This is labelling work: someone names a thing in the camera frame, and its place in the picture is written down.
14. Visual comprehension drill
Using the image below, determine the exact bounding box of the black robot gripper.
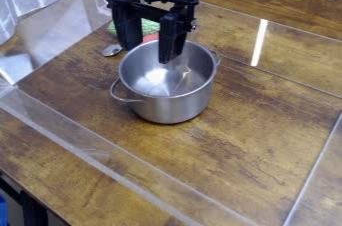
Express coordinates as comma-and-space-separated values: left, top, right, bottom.
106, 0, 198, 64

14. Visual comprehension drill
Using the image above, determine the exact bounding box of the green knitted cloth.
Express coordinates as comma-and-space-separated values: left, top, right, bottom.
106, 19, 160, 36

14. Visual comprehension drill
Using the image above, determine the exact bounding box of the stainless steel pot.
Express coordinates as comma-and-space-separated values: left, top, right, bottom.
109, 40, 220, 124

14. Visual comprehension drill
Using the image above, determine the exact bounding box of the clear acrylic barrier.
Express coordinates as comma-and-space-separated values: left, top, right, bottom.
0, 0, 342, 226

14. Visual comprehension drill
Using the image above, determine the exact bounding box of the pink handled metal spoon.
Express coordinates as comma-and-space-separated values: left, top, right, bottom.
101, 33, 158, 57

